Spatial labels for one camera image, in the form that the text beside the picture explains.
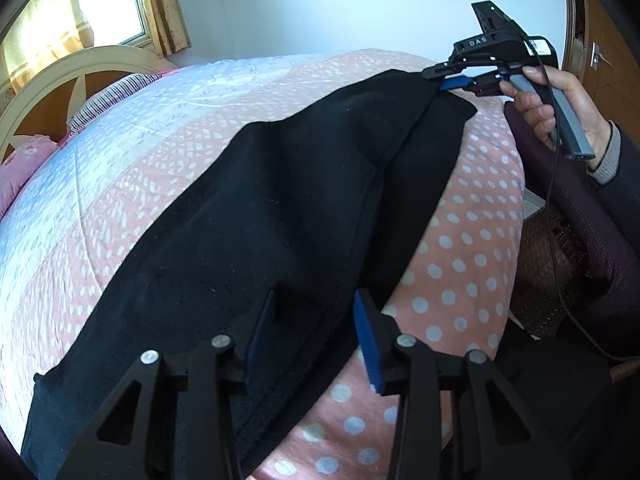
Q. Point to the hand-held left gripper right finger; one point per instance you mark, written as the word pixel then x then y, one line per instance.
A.
pixel 368 346

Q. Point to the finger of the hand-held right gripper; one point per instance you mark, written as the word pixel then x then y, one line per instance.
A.
pixel 445 70
pixel 454 83

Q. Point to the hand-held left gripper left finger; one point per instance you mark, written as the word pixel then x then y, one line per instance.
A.
pixel 260 341

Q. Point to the black pants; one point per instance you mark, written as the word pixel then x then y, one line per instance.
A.
pixel 250 210

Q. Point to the person's right forearm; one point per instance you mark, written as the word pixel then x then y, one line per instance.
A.
pixel 622 157

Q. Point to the person's right hand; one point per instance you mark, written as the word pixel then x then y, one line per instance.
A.
pixel 575 97

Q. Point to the brown wooden door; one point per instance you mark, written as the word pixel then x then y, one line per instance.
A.
pixel 615 30

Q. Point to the brown woven basket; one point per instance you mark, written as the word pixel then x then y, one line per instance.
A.
pixel 542 270

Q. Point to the pink blue dotted quilt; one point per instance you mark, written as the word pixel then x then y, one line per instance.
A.
pixel 125 185

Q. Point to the person's dark jacket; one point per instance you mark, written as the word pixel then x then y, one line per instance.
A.
pixel 590 240

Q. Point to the striped pillow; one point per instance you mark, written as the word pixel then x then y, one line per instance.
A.
pixel 110 95

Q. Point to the pink pillow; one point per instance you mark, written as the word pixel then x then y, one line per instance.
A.
pixel 25 165

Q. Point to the cream wooden headboard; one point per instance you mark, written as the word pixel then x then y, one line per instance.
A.
pixel 30 100

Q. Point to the window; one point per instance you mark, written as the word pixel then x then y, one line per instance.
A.
pixel 110 0

